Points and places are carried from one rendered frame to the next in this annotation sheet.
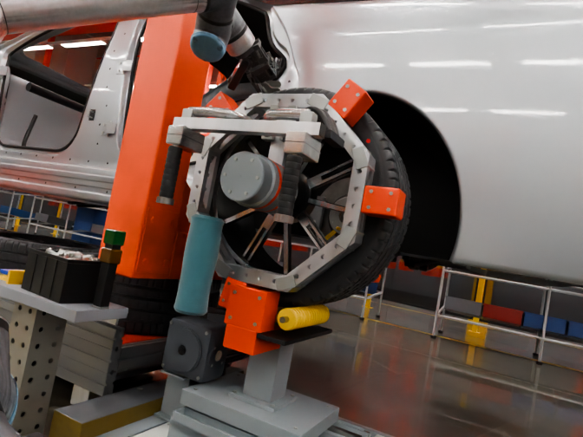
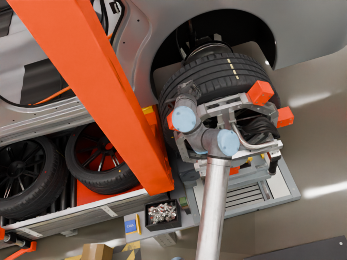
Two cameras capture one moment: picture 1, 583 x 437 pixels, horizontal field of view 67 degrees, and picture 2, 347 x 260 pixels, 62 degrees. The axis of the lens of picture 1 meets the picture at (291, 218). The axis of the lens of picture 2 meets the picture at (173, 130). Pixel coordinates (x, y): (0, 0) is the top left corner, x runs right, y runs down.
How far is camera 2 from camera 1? 1.72 m
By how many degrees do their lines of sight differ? 61
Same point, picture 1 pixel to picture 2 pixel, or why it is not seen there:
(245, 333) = (233, 171)
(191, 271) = not seen: hidden behind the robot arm
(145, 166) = (155, 167)
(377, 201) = (284, 123)
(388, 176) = (278, 102)
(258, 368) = not seen: hidden behind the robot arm
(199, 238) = not seen: hidden behind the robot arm
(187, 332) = (192, 173)
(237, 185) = (235, 164)
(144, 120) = (140, 157)
